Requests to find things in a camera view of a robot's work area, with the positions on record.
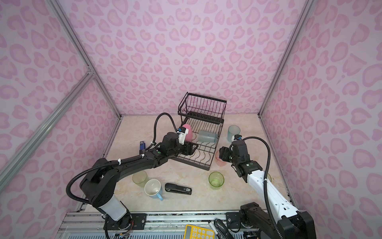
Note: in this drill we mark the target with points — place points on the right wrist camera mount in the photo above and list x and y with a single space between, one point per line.
237 137

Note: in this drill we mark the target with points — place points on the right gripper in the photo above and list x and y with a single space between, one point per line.
224 153

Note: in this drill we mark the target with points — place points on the green cup front left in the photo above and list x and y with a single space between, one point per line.
140 178

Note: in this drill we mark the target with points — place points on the yellow calculator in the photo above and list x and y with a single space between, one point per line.
195 232

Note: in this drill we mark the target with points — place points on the white mug blue handle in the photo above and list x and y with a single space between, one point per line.
154 189

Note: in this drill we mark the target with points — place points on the black tool front rail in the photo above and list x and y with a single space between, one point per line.
222 229

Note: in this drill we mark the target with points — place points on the blue black marker tool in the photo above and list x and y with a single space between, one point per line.
142 147

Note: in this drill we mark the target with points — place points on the green cup front right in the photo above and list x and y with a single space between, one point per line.
216 180

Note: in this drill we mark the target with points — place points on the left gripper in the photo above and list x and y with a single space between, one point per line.
191 150

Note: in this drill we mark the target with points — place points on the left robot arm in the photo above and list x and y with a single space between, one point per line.
98 183

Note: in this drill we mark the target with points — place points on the black wire dish rack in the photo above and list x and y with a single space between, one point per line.
205 116

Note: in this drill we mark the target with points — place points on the teal textured cup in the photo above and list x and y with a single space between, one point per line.
232 131
207 137

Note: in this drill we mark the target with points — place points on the black stapler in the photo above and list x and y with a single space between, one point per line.
174 188

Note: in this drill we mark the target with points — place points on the clear pink plastic cup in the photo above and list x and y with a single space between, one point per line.
219 162

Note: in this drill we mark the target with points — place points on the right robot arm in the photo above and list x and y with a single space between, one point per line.
281 219

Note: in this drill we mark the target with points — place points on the opaque pink plastic cup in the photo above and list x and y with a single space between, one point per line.
189 135

